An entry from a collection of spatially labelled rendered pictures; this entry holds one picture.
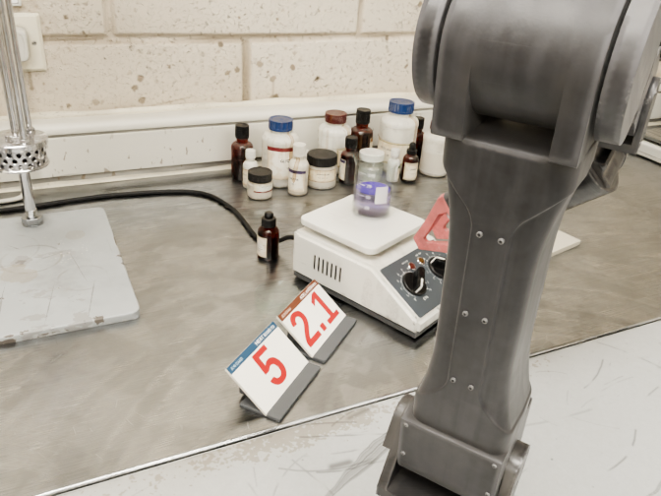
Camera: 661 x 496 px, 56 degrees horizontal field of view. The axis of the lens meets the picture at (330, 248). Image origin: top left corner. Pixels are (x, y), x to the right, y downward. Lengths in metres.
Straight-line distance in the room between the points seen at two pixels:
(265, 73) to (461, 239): 0.90
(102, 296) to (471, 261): 0.55
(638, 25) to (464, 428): 0.24
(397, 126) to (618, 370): 0.60
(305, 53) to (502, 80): 0.95
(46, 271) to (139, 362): 0.22
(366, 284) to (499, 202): 0.45
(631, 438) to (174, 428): 0.44
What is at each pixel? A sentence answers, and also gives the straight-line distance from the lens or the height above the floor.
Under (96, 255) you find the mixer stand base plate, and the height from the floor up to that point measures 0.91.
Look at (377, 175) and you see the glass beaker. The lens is 0.77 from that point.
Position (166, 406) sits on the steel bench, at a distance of 0.64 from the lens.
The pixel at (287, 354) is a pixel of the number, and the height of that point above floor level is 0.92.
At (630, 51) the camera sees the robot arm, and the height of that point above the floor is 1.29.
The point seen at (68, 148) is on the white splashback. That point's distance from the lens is 1.10.
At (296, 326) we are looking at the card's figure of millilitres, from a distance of 0.69.
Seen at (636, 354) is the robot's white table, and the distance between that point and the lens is 0.82.
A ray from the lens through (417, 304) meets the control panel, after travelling 0.73.
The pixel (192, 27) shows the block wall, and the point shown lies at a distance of 1.13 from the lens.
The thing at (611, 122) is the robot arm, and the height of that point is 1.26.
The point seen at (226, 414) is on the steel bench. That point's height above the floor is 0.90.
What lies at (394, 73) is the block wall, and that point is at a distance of 1.31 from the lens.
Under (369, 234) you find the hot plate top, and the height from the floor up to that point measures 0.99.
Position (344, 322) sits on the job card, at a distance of 0.74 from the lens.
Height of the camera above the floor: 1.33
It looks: 28 degrees down
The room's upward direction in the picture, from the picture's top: 4 degrees clockwise
